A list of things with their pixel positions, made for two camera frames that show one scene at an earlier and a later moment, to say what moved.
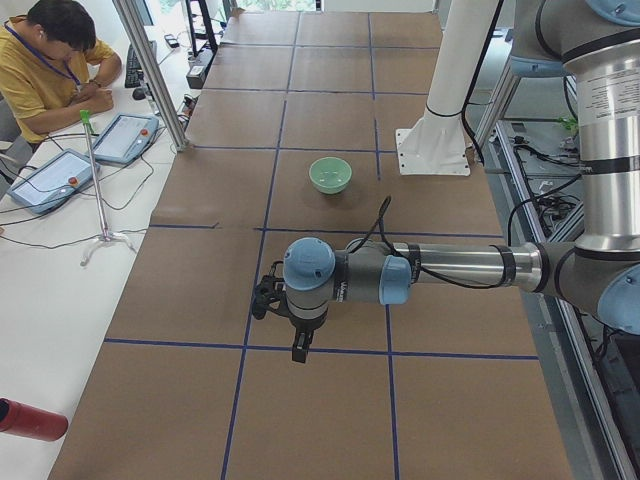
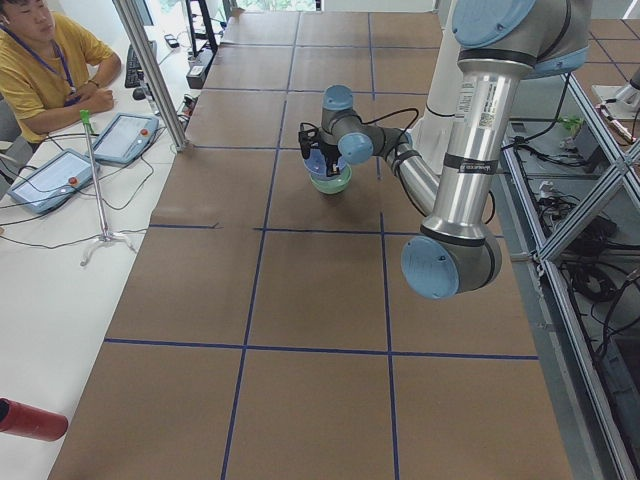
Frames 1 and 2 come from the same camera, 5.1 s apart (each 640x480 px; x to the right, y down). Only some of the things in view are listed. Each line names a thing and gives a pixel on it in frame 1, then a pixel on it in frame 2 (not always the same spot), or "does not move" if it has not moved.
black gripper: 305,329 → 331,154
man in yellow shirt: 52,70 does not move
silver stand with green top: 85,118 does not move
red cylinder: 19,418 does not move
